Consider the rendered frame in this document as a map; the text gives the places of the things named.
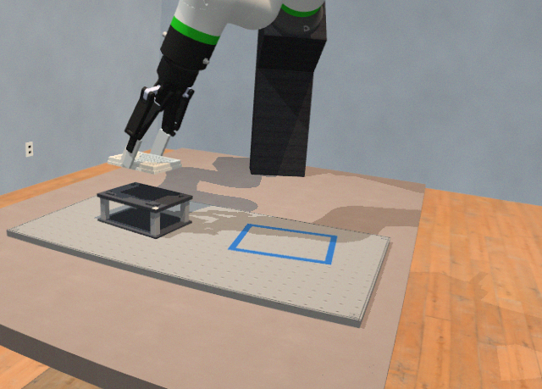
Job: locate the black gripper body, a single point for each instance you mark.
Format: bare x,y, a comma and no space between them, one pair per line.
180,78

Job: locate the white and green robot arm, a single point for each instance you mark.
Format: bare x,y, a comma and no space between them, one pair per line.
198,24

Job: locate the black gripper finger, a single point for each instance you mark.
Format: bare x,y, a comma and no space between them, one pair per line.
169,115
144,114

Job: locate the blue tape outline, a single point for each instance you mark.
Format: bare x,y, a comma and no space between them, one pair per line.
329,255

